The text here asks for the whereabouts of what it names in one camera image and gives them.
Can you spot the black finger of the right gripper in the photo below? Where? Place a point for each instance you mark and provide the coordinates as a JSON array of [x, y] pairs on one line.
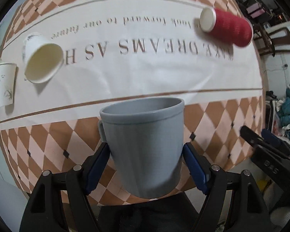
[[270, 153]]

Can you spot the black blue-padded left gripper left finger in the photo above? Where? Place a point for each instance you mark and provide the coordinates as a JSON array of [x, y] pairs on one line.
[[44, 210]]

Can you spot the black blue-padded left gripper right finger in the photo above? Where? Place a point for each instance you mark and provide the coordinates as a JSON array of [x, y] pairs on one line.
[[247, 210]]

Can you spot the grey plastic mug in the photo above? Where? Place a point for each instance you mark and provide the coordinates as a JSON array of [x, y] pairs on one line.
[[145, 137]]

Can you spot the white paper cup bamboo print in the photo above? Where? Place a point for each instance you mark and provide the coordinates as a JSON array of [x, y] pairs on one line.
[[7, 81]]

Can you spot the white paper cup lying open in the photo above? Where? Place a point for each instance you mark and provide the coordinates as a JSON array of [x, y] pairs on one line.
[[42, 58]]

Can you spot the wooden chair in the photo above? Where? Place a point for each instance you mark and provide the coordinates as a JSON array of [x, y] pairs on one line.
[[273, 40]]

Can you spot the checkered printed tablecloth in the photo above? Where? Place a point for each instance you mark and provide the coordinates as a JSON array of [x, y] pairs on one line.
[[116, 50]]

